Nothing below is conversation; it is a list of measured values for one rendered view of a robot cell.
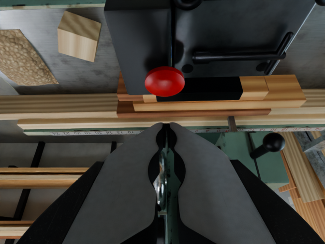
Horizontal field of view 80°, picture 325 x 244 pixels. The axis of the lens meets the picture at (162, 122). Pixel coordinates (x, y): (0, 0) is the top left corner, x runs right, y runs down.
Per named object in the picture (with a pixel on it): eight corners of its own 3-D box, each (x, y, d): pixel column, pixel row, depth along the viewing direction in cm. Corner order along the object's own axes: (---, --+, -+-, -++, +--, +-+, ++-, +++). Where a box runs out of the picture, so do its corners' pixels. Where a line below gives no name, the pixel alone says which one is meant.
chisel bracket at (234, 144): (271, 119, 27) (291, 183, 22) (239, 155, 39) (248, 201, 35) (216, 120, 27) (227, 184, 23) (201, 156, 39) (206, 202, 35)
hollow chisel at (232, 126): (233, 115, 32) (240, 144, 30) (232, 118, 33) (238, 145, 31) (228, 115, 32) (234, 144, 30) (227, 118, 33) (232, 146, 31)
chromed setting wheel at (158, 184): (165, 140, 39) (166, 208, 32) (166, 160, 49) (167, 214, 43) (150, 140, 39) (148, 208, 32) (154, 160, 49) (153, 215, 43)
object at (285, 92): (295, 74, 31) (307, 100, 28) (288, 83, 33) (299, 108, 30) (134, 78, 32) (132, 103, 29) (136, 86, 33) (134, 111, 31)
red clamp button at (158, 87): (185, 62, 14) (186, 73, 13) (183, 89, 16) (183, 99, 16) (142, 63, 14) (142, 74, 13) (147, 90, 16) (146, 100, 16)
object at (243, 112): (262, 83, 33) (272, 110, 30) (259, 89, 34) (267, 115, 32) (119, 86, 34) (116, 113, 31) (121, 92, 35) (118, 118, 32)
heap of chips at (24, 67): (19, 29, 24) (13, 38, 23) (59, 83, 33) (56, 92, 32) (-37, 30, 24) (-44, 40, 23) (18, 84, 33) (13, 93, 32)
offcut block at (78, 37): (98, 45, 26) (94, 62, 24) (65, 34, 25) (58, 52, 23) (102, 22, 23) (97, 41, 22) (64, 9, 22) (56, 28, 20)
